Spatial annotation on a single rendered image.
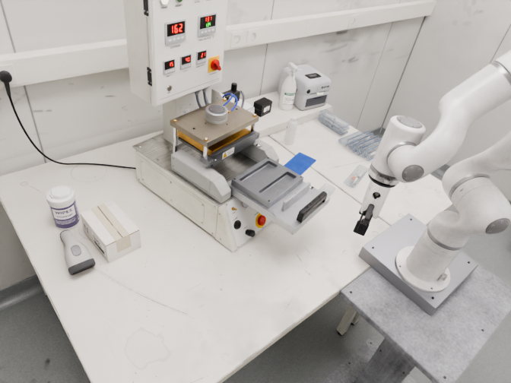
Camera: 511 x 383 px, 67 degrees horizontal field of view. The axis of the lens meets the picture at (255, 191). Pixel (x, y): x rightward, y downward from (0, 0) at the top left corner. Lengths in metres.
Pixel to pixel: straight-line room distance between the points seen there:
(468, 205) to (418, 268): 0.33
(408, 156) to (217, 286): 0.73
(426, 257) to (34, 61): 1.49
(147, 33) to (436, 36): 2.61
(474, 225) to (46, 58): 1.48
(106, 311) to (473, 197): 1.09
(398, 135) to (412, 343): 0.69
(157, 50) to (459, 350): 1.31
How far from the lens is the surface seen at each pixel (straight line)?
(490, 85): 0.98
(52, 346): 2.14
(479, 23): 3.36
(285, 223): 1.21
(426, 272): 1.43
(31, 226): 1.56
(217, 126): 1.35
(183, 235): 1.44
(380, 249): 1.49
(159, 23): 1.27
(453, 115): 0.95
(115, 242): 1.32
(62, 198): 1.42
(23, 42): 1.63
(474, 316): 1.55
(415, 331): 1.40
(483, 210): 1.19
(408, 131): 0.95
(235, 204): 1.35
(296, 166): 1.84
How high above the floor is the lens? 1.81
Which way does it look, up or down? 40 degrees down
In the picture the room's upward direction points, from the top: 10 degrees clockwise
